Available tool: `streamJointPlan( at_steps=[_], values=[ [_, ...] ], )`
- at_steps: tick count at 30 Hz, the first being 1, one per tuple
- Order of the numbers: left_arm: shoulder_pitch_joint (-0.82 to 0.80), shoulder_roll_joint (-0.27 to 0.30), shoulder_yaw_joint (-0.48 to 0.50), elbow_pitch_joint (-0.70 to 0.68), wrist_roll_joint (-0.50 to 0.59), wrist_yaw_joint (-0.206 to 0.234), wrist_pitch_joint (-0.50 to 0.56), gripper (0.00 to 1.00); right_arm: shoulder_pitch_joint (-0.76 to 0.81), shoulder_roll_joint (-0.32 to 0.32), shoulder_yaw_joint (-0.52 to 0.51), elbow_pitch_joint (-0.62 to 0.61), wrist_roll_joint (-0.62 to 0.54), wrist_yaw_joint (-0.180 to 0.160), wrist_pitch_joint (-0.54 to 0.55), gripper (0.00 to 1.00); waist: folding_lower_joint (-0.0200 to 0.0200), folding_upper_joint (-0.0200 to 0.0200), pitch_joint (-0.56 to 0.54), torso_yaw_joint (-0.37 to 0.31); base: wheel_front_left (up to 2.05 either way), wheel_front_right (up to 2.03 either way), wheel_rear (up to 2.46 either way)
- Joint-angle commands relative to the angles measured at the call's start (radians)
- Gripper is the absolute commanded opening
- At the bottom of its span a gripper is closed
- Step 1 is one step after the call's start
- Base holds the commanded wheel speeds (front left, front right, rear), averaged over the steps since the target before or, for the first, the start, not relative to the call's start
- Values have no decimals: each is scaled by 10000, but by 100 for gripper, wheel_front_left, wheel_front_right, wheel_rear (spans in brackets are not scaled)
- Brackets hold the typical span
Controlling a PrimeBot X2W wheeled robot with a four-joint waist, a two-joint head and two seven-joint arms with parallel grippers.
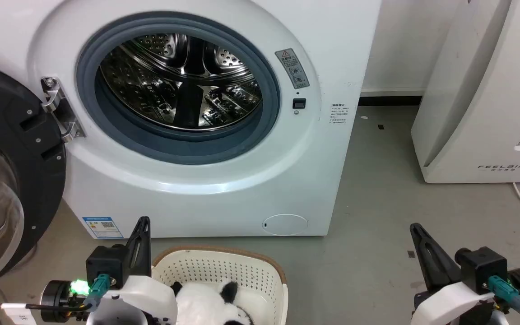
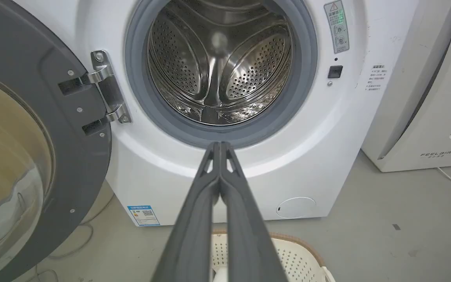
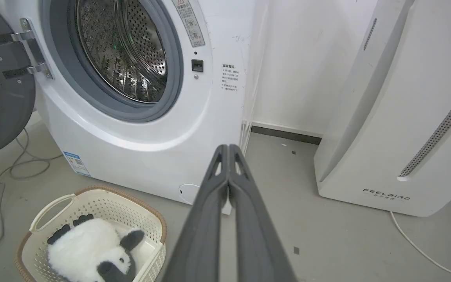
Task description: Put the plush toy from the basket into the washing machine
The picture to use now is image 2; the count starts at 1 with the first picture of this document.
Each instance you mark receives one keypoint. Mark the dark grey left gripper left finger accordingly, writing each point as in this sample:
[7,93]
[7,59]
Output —
[194,243]

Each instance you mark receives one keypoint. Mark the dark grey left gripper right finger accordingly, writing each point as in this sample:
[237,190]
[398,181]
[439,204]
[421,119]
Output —
[249,243]

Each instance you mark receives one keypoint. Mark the grey washing machine door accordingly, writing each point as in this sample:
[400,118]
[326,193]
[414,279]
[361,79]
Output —
[33,129]

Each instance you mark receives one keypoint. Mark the white perforated laundry basket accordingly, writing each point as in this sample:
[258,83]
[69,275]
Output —
[300,260]

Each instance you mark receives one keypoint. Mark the white front-load washing machine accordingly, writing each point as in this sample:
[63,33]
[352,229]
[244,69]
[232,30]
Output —
[311,129]

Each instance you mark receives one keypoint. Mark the white air purifier appliance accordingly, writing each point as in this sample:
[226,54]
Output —
[425,90]

